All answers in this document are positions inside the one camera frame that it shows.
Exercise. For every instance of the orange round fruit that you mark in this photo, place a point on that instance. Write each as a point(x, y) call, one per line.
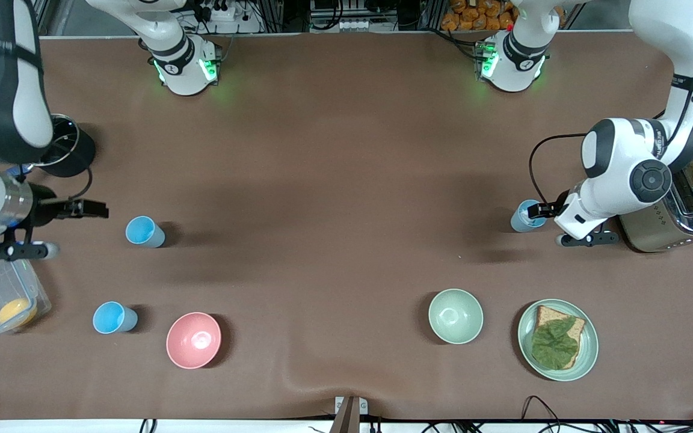
point(17, 313)

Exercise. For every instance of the metal table edge bracket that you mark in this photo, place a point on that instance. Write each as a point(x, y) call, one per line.
point(350, 412)

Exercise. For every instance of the blue plastic cup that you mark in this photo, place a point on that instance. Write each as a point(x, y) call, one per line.
point(142, 231)
point(521, 221)
point(110, 317)

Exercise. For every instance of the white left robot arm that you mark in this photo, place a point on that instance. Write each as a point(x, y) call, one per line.
point(617, 162)

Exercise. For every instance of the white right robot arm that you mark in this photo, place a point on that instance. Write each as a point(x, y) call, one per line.
point(9, 90)

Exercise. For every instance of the beige metal toaster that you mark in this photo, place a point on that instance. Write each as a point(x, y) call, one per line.
point(653, 225)

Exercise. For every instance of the white power strip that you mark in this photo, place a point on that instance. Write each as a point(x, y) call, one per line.
point(354, 24)

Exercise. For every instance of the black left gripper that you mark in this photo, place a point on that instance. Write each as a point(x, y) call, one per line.
point(559, 204)

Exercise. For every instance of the bag of orange buns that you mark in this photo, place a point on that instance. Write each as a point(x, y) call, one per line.
point(479, 15)

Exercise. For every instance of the pale green plate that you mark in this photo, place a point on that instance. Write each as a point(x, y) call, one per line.
point(590, 349)

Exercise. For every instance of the green lettuce leaf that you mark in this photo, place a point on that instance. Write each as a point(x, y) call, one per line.
point(554, 346)

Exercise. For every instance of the pale green bowl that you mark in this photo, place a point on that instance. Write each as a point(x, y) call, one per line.
point(456, 316)

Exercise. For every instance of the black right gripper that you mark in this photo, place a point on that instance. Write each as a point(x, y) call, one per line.
point(42, 204)

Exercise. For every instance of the brown bread slice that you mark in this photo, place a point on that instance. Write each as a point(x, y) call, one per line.
point(548, 314)

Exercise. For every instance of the pink bowl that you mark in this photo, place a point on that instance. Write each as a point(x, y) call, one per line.
point(193, 340)

